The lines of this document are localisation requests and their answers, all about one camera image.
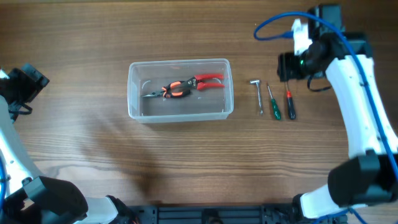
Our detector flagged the black red handled screwdriver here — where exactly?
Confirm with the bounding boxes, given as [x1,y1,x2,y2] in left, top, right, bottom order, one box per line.
[285,82,296,120]

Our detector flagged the red handled snips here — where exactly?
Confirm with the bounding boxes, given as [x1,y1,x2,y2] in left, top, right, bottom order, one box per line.
[178,73,224,90]

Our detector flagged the clear plastic container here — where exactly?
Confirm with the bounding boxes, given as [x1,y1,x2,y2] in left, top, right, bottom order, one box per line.
[127,58,234,123]

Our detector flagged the orange black long-nose pliers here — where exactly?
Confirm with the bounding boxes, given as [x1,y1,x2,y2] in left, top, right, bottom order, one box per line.
[141,81,192,98]

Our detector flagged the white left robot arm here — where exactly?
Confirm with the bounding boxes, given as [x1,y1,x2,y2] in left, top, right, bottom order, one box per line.
[1,63,141,223]

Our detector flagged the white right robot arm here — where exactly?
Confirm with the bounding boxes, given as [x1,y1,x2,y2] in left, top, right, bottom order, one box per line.
[278,4,397,222]

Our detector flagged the silver L-shaped socket wrench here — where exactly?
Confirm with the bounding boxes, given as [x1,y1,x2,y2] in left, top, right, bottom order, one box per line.
[249,79,264,115]

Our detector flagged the green handled screwdriver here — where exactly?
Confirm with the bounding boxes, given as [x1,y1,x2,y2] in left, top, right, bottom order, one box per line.
[267,84,281,120]

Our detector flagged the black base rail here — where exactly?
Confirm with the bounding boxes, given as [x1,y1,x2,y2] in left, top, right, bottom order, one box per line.
[130,203,348,224]

